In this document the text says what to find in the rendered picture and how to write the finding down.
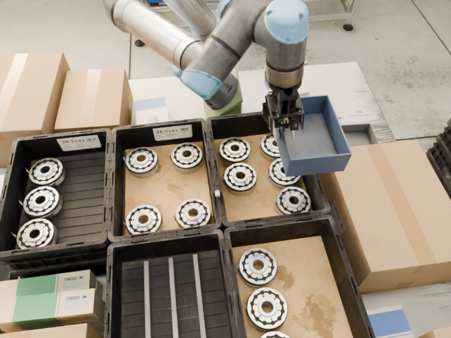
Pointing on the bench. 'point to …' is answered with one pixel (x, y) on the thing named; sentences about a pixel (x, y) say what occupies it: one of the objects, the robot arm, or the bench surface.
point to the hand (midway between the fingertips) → (280, 132)
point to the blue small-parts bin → (315, 141)
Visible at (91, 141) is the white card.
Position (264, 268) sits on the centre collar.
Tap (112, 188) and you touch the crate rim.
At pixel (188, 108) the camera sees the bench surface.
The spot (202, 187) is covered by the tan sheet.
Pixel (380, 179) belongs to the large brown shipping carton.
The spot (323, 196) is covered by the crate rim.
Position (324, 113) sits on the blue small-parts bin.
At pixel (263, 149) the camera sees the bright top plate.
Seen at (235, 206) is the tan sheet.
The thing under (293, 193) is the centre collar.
